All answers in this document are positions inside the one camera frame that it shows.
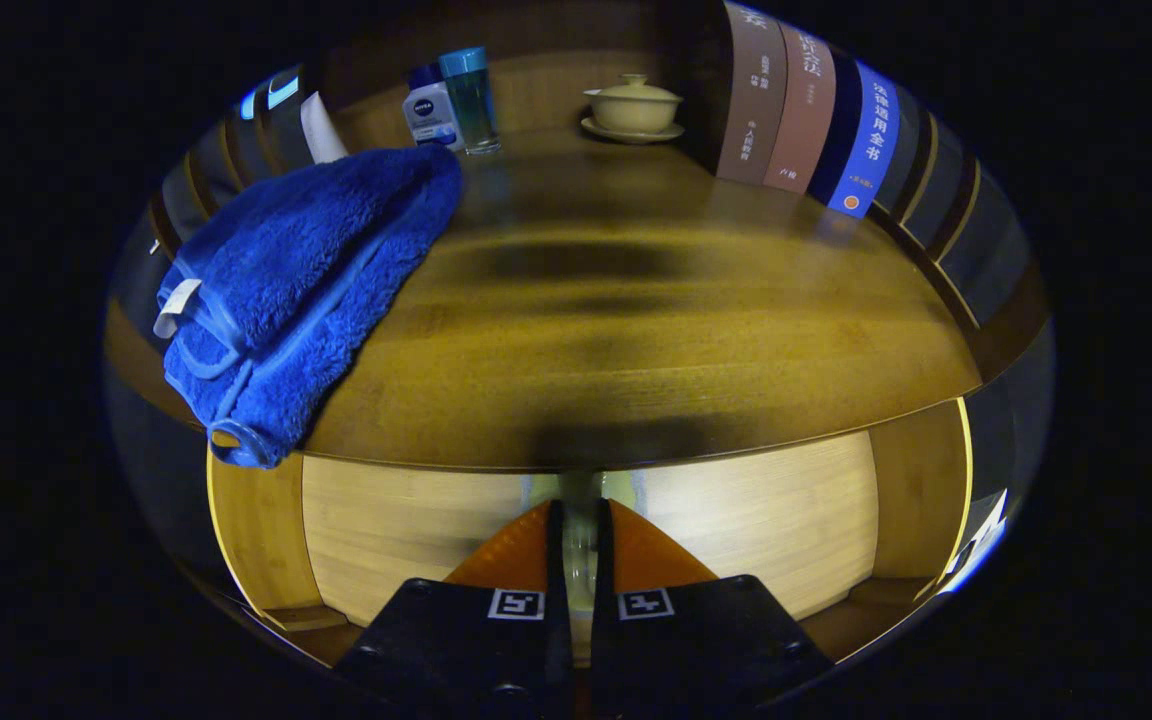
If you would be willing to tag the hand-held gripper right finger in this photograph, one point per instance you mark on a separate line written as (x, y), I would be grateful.
(604, 640)

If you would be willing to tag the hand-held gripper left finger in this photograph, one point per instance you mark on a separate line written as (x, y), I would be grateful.
(561, 640)

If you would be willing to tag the pale green white ornament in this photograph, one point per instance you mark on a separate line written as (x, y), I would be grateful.
(581, 560)

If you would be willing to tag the wooden drawer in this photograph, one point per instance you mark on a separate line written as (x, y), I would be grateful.
(416, 530)

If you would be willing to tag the wooden countertop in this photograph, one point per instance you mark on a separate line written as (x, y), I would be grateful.
(636, 330)

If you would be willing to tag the wooden cabinet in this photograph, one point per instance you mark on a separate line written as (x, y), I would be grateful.
(556, 90)

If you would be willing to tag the blue towel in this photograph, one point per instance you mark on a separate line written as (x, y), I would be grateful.
(306, 260)

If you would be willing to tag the beige saucer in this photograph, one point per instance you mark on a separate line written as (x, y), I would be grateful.
(633, 137)

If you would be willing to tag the beige lidded teacup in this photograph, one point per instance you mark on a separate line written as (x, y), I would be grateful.
(633, 108)

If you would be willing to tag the white bottle with blue cap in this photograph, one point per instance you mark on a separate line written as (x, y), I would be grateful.
(429, 115)

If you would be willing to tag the teal clear bottle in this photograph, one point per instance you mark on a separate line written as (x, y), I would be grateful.
(473, 105)

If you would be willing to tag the dark brown book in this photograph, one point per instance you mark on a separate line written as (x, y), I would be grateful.
(754, 110)

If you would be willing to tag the blue book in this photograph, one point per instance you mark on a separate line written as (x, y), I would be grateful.
(866, 150)

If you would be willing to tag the reddish brown book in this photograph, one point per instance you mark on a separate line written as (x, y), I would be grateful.
(802, 120)

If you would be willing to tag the white tube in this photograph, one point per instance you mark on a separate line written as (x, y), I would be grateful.
(321, 130)

